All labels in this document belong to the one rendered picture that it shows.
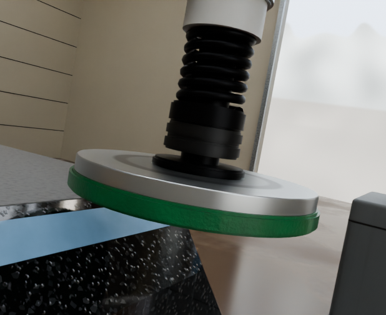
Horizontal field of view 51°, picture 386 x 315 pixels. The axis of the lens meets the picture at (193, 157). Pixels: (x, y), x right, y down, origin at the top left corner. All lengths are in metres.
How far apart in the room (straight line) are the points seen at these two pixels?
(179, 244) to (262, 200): 0.28
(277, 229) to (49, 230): 0.21
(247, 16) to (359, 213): 0.87
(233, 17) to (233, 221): 0.16
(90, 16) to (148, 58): 1.54
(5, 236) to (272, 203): 0.22
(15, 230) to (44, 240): 0.03
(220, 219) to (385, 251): 0.92
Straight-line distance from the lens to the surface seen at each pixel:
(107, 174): 0.29
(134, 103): 6.62
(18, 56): 6.97
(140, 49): 6.74
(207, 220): 0.26
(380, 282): 1.18
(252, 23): 0.35
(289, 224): 0.29
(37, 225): 0.40
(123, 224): 0.47
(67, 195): 0.45
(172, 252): 0.52
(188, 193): 0.26
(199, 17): 0.35
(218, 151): 0.33
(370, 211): 1.15
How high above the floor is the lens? 0.96
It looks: 4 degrees down
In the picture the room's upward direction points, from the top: 10 degrees clockwise
